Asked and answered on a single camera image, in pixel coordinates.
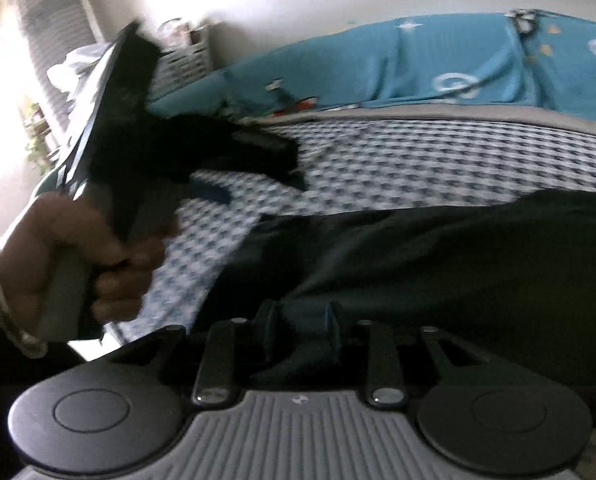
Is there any white laundry basket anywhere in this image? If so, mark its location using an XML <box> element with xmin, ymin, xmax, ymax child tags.
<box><xmin>148</xmin><ymin>22</ymin><xmax>216</xmax><ymax>103</ymax></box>

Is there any white cloth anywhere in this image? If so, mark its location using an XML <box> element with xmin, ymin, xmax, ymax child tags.
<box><xmin>48</xmin><ymin>45</ymin><xmax>113</xmax><ymax>92</ymax></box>

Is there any houndstooth mattress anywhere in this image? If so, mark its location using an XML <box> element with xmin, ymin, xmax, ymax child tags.
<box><xmin>102</xmin><ymin>105</ymin><xmax>596</xmax><ymax>346</ymax></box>

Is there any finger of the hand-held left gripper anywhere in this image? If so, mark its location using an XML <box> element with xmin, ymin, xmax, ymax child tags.
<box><xmin>230</xmin><ymin>127</ymin><xmax>309</xmax><ymax>192</ymax></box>
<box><xmin>188</xmin><ymin>172</ymin><xmax>231</xmax><ymax>204</ymax></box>

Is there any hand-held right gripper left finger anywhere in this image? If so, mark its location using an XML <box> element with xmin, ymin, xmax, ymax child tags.
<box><xmin>108</xmin><ymin>301</ymin><xmax>279</xmax><ymax>405</ymax></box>

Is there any blue printed bed sheet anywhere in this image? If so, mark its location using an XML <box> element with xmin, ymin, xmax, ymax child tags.
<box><xmin>148</xmin><ymin>8</ymin><xmax>596</xmax><ymax>126</ymax></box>

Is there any grey striped curtain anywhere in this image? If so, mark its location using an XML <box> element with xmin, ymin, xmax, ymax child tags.
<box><xmin>12</xmin><ymin>0</ymin><xmax>98</xmax><ymax>126</ymax></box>

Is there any person's left hand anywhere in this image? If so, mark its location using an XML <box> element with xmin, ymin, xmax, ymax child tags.
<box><xmin>0</xmin><ymin>192</ymin><xmax>181</xmax><ymax>322</ymax></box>

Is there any black t-shirt red print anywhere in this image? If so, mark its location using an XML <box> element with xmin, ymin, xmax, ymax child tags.
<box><xmin>193</xmin><ymin>190</ymin><xmax>596</xmax><ymax>391</ymax></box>

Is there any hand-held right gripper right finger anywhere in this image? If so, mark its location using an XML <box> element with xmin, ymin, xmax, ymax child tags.
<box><xmin>325</xmin><ymin>301</ymin><xmax>494</xmax><ymax>406</ymax></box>

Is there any potted plant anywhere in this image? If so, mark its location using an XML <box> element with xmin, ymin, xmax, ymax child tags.
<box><xmin>25</xmin><ymin>102</ymin><xmax>58</xmax><ymax>176</ymax></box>

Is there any silver bangle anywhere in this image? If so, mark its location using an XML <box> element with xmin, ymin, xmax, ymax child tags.
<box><xmin>0</xmin><ymin>242</ymin><xmax>48</xmax><ymax>359</ymax></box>

